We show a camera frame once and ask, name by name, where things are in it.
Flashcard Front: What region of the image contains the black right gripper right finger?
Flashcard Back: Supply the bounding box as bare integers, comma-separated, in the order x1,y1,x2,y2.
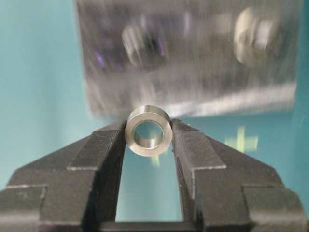
171,119,307,232

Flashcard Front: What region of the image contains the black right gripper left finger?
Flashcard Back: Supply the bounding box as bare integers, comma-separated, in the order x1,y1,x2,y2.
0,121,126,232

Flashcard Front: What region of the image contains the steel washer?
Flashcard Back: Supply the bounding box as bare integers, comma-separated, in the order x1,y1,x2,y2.
125,105,173,157

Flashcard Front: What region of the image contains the teal table mat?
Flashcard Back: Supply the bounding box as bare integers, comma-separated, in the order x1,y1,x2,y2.
0,0,309,221

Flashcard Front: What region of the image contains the steel base plate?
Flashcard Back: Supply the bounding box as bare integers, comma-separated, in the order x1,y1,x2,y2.
74,0,303,117

